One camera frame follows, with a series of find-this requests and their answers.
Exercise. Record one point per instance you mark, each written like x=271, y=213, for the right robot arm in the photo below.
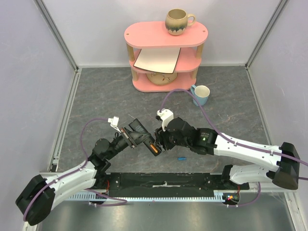
x=268, y=163

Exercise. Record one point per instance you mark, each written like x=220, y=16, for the beige ceramic mug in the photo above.
x=177, y=20

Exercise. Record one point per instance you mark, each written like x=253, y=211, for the black remote control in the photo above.
x=148, y=138

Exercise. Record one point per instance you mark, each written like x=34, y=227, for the light blue mug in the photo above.
x=201, y=94

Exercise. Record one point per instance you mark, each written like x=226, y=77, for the pink three-tier shelf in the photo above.
x=144, y=35

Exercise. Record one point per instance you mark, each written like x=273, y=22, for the white cable duct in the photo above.
x=95, y=198

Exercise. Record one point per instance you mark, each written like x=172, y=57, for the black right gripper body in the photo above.
x=166, y=138

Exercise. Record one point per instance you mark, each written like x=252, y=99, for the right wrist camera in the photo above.
x=165, y=116

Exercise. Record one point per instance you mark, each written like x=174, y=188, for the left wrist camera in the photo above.
x=114, y=123

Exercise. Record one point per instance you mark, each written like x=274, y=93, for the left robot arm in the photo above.
x=42, y=194

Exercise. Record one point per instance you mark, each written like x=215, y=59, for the beige bird-painted bowl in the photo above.
x=161, y=79

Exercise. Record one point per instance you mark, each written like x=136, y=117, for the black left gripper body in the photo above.
x=128, y=137

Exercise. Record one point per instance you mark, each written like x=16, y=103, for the white square plate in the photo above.
x=159, y=60

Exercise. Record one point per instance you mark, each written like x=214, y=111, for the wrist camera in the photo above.
x=114, y=123
x=165, y=116

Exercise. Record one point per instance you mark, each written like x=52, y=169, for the orange battery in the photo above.
x=154, y=148

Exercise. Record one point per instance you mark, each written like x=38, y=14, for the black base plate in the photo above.
x=165, y=184

